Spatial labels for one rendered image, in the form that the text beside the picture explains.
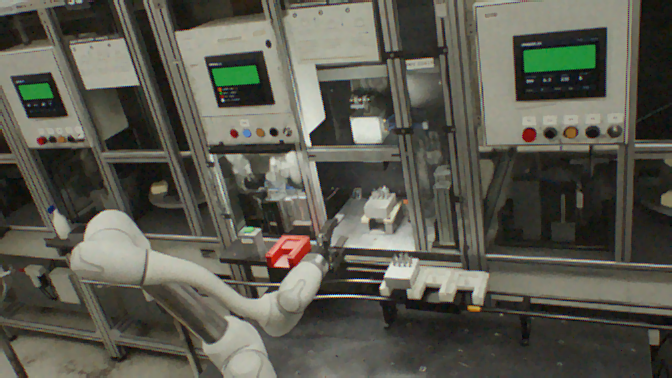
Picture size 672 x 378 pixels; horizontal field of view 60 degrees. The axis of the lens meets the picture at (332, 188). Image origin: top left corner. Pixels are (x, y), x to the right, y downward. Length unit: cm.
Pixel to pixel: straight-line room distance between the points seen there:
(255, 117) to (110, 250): 86
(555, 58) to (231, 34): 110
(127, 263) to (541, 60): 129
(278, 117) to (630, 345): 144
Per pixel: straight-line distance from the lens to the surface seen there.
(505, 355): 214
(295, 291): 174
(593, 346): 219
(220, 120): 234
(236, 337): 199
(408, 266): 215
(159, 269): 166
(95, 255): 164
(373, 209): 237
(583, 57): 183
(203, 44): 227
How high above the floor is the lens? 213
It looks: 25 degrees down
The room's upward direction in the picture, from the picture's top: 12 degrees counter-clockwise
